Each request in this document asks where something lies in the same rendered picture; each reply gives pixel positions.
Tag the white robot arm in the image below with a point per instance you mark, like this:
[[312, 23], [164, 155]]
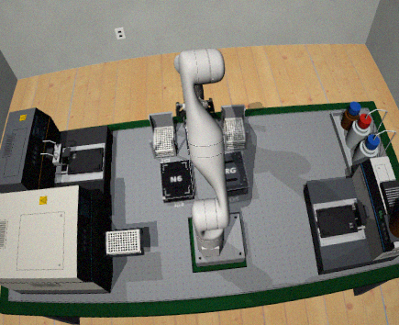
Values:
[[206, 145]]

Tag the blue bottle cap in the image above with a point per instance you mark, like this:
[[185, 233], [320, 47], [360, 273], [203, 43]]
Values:
[[354, 108], [372, 144]]

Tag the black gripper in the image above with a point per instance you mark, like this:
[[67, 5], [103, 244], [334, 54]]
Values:
[[182, 113]]

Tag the black plate nest with label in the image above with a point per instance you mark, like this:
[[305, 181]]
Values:
[[176, 181]]

